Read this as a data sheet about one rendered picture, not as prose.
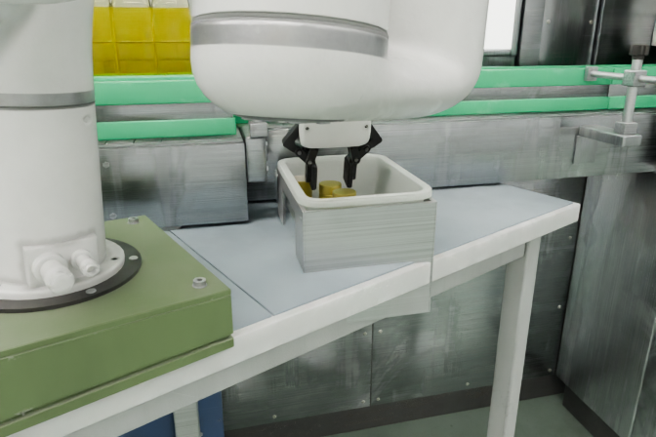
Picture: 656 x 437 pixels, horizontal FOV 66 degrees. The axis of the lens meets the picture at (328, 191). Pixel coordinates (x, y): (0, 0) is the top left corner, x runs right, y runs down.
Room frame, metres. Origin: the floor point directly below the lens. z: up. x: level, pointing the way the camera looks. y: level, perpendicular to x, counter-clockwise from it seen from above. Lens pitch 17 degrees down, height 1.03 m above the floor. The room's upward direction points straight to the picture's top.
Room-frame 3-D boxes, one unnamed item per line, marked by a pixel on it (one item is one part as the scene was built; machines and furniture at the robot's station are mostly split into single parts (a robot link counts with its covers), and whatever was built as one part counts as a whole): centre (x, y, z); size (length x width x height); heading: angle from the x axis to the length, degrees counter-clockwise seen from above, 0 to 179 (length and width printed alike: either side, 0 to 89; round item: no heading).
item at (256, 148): (0.77, 0.11, 0.85); 0.09 x 0.04 x 0.07; 13
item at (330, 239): (0.71, -0.02, 0.79); 0.27 x 0.17 x 0.08; 13
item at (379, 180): (0.68, -0.03, 0.80); 0.22 x 0.17 x 0.09; 13
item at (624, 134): (0.90, -0.52, 0.90); 0.17 x 0.05 x 0.22; 13
